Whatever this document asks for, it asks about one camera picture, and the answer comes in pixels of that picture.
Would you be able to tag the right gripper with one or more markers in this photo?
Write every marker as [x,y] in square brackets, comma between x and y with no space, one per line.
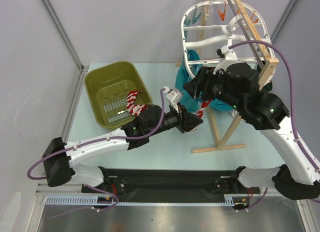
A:
[203,80]

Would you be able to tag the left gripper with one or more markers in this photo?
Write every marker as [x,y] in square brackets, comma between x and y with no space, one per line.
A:
[186,120]

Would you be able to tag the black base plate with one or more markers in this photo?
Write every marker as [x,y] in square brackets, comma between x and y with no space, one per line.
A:
[170,186]

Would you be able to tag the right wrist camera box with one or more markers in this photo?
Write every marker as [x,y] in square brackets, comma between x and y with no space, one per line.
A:
[226,58]

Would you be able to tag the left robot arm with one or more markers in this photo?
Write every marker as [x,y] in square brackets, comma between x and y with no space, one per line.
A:
[64,161]

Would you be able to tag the white plastic clip hanger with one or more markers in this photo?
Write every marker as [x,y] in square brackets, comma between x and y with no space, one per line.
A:
[209,25]

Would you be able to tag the olive green plastic basket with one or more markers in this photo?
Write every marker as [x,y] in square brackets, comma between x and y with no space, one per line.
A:
[107,88]

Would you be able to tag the red white striped sock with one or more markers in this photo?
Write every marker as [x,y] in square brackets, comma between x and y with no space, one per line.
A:
[132,108]
[201,107]

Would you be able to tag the teal blue sock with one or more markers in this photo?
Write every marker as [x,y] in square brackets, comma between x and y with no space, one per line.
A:
[192,104]

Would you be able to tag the dark green sock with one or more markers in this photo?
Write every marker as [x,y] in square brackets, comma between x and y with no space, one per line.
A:
[268,85]

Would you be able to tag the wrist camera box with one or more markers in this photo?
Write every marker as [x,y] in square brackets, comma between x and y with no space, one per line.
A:
[173,96]
[226,58]

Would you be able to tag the white cable duct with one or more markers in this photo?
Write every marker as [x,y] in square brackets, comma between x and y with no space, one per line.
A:
[107,200]

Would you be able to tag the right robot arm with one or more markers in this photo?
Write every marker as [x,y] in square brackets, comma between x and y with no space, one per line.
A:
[238,87]

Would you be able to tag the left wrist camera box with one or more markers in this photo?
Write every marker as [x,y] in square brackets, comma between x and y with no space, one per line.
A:
[173,96]

